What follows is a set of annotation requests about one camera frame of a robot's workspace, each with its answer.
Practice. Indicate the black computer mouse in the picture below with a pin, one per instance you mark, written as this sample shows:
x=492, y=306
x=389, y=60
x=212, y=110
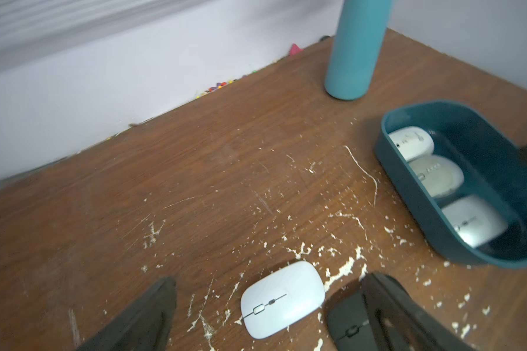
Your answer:
x=348, y=324

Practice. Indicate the silver computer mouse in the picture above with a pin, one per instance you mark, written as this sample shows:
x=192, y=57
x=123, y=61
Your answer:
x=474, y=220

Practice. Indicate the white rounded computer mouse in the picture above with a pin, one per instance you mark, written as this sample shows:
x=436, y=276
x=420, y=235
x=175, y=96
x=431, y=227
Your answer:
x=412, y=143

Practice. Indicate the teal vase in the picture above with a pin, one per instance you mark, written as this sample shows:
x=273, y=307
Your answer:
x=356, y=48

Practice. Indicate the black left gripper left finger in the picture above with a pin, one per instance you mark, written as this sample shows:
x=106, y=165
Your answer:
x=144, y=325

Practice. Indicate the grey white computer mouse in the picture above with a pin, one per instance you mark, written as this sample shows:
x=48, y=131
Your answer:
x=439, y=175

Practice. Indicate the teal storage box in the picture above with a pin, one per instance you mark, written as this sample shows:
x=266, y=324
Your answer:
x=492, y=168

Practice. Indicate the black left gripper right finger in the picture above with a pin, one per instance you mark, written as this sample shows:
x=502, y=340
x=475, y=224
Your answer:
x=398, y=323

